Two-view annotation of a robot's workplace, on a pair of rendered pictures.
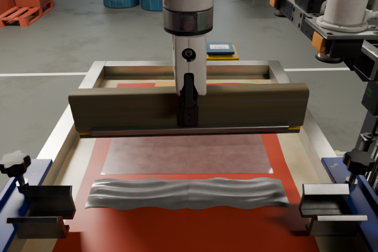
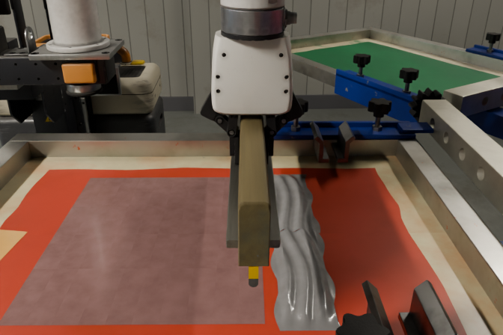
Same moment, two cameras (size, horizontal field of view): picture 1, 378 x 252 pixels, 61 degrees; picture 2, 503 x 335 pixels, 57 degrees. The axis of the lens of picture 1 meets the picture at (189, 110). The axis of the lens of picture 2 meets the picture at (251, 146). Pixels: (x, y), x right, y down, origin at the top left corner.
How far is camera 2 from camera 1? 74 cm
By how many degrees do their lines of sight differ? 77
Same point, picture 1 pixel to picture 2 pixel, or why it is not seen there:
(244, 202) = (305, 195)
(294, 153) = (225, 162)
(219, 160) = not seen: hidden behind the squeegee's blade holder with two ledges
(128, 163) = (239, 292)
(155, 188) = (295, 256)
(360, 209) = (324, 131)
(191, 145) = (200, 229)
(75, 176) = not seen: outside the picture
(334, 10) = (82, 28)
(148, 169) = not seen: hidden behind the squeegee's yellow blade
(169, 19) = (276, 21)
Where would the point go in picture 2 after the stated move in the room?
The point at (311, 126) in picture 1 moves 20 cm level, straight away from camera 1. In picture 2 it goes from (201, 136) to (120, 120)
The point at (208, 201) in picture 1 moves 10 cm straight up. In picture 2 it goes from (308, 217) to (312, 158)
